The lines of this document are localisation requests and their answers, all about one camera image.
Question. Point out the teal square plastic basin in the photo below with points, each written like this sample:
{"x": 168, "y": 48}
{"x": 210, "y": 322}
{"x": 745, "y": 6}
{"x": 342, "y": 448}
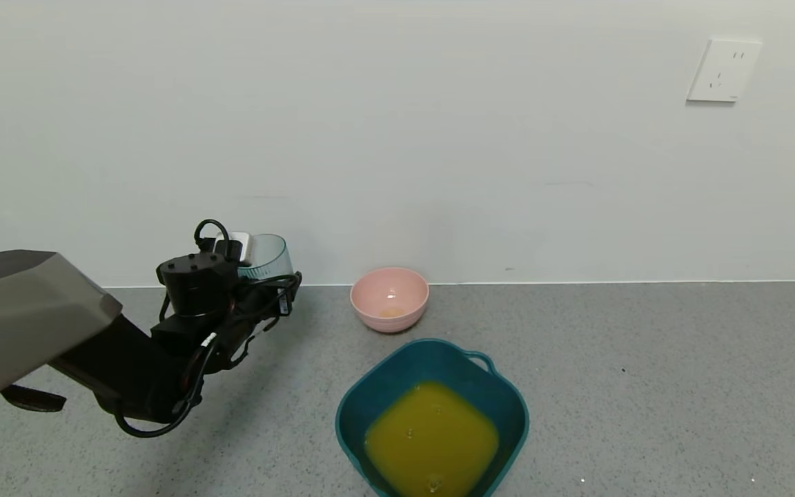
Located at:
{"x": 501, "y": 407}

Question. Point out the white wall power outlet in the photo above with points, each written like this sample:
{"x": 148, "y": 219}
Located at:
{"x": 723, "y": 70}

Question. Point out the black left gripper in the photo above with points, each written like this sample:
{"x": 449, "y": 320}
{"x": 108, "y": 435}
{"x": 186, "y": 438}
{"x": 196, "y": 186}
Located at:
{"x": 284, "y": 299}

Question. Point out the pink plastic bowl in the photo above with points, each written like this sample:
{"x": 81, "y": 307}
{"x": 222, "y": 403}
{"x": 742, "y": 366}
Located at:
{"x": 389, "y": 300}

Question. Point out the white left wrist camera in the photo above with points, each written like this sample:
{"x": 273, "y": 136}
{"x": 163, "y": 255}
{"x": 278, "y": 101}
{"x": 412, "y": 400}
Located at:
{"x": 245, "y": 248}

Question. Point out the orange juice liquid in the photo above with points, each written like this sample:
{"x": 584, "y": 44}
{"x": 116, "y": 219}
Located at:
{"x": 432, "y": 442}

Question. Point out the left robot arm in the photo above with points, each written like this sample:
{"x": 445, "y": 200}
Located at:
{"x": 18, "y": 310}

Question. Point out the clear ribbed plastic cup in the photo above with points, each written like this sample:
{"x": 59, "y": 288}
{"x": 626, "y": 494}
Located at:
{"x": 270, "y": 257}

